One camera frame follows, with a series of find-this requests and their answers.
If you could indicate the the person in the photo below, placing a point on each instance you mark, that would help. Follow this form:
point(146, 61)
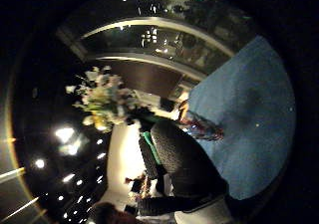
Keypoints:
point(106, 214)

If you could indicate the white curved balcony railing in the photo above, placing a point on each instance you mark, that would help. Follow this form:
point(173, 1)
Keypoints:
point(156, 59)

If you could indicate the group of ceiling lights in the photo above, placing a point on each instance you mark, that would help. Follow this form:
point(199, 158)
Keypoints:
point(64, 134)

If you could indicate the white and yellow flower bouquet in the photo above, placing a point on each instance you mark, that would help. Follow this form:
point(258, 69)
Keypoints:
point(106, 99)

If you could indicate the clear glass vase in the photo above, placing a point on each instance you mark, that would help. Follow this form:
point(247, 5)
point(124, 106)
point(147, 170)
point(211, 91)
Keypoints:
point(201, 126)

